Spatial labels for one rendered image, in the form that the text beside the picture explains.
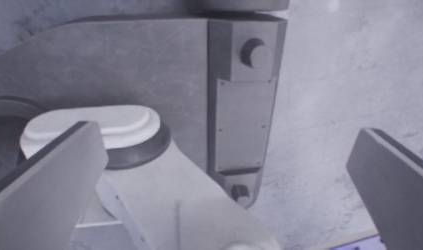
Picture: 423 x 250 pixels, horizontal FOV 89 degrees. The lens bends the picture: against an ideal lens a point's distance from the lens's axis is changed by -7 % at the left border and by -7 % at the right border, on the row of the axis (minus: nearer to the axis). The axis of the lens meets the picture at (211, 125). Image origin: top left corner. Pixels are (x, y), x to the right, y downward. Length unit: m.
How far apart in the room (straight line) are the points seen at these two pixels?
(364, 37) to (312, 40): 0.17
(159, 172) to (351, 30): 0.67
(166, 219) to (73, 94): 0.33
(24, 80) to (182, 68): 0.30
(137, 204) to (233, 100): 0.29
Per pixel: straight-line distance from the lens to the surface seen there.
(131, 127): 0.35
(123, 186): 0.33
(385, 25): 0.88
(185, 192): 0.30
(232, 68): 0.43
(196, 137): 0.54
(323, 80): 0.80
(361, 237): 1.69
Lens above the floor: 0.61
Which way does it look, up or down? 58 degrees down
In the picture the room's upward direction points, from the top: 163 degrees clockwise
